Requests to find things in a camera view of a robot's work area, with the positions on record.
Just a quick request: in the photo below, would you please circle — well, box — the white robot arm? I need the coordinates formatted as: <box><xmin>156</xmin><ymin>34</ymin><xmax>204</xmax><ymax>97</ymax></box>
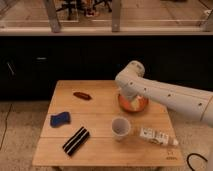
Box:
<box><xmin>115</xmin><ymin>60</ymin><xmax>213</xmax><ymax>127</ymax></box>

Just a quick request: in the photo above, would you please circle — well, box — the orange bowl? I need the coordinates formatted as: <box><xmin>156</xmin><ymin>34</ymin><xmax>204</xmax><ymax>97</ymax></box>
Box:
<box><xmin>118</xmin><ymin>95</ymin><xmax>149</xmax><ymax>113</ymax></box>

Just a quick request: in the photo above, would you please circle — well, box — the white paper cup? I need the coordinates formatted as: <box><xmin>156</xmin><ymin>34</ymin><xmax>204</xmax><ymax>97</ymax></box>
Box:
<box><xmin>111</xmin><ymin>117</ymin><xmax>131</xmax><ymax>141</ymax></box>

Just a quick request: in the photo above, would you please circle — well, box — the white plastic bottle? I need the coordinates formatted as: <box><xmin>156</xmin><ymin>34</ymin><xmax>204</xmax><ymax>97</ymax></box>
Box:
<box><xmin>139</xmin><ymin>127</ymin><xmax>179</xmax><ymax>146</ymax></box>

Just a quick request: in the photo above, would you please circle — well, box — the dark red sausage toy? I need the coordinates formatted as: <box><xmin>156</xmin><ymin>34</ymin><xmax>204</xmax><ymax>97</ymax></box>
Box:
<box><xmin>73</xmin><ymin>92</ymin><xmax>92</xmax><ymax>100</ymax></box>

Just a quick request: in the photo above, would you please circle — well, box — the wooden folding table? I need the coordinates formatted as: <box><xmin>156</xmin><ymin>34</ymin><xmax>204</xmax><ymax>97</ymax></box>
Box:
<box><xmin>33</xmin><ymin>80</ymin><xmax>183</xmax><ymax>167</ymax></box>

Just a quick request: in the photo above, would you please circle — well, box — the black white striped cloth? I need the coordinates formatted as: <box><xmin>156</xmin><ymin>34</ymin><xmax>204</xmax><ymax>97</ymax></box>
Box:
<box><xmin>62</xmin><ymin>127</ymin><xmax>90</xmax><ymax>156</ymax></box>

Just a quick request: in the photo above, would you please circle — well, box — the blue sponge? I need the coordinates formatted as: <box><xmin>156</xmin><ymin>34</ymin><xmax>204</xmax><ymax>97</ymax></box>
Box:
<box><xmin>50</xmin><ymin>112</ymin><xmax>70</xmax><ymax>127</ymax></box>

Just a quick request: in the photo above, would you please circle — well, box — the black office chair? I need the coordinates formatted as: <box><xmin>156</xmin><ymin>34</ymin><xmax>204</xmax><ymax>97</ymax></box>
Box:
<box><xmin>57</xmin><ymin>0</ymin><xmax>112</xmax><ymax>18</ymax></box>

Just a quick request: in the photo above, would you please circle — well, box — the black cable on floor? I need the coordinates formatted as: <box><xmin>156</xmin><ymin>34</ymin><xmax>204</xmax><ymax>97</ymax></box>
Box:
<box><xmin>186</xmin><ymin>152</ymin><xmax>211</xmax><ymax>171</ymax></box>

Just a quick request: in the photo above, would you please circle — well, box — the grey metal post centre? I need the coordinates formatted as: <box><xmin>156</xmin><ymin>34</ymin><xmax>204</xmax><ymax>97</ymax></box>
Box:
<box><xmin>112</xmin><ymin>0</ymin><xmax>121</xmax><ymax>32</ymax></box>

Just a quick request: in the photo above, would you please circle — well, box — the grey metal post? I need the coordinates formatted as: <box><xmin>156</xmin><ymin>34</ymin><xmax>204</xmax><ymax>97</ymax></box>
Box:
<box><xmin>43</xmin><ymin>0</ymin><xmax>61</xmax><ymax>33</ymax></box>
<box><xmin>112</xmin><ymin>0</ymin><xmax>121</xmax><ymax>32</ymax></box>

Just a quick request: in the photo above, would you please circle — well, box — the grey metal post left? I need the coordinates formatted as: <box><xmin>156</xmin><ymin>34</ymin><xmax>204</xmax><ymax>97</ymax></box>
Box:
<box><xmin>43</xmin><ymin>0</ymin><xmax>61</xmax><ymax>33</ymax></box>

